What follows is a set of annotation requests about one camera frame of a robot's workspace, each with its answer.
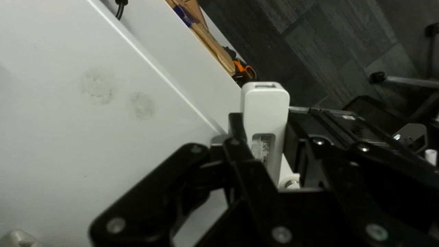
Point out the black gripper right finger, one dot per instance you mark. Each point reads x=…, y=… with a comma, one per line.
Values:
x=385, y=195

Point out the white plastic object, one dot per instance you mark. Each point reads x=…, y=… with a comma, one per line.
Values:
x=264, y=107

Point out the office chair base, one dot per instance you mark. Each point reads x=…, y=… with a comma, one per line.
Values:
x=428, y=110

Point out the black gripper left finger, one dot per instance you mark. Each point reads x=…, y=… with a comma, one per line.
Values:
x=152, y=211

